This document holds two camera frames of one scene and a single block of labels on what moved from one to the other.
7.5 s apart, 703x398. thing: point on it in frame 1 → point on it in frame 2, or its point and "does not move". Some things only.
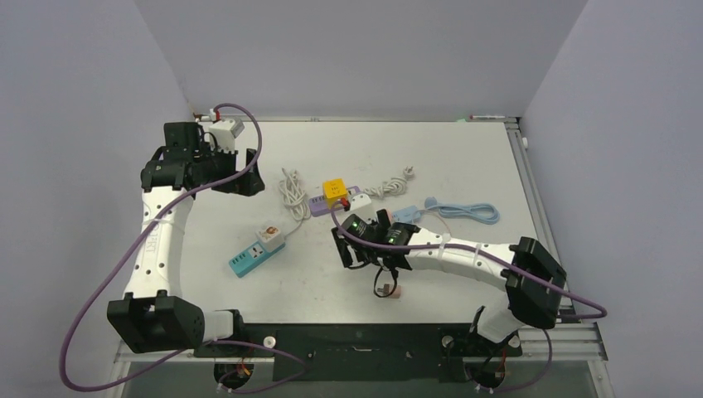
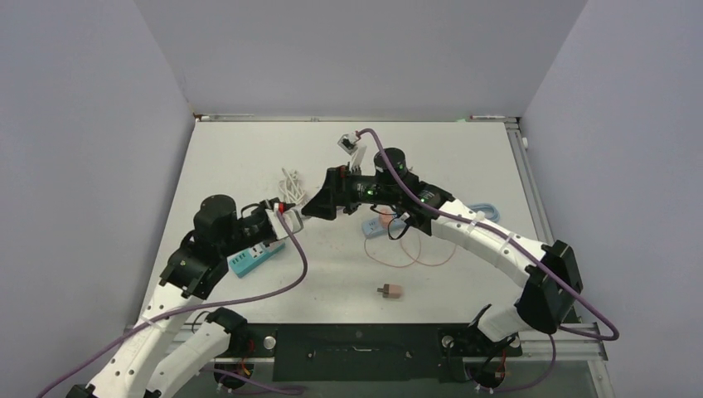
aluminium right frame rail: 543,214 does not move
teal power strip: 248,259 does not move
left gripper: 247,184 → 260,210
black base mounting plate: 361,352 does not move
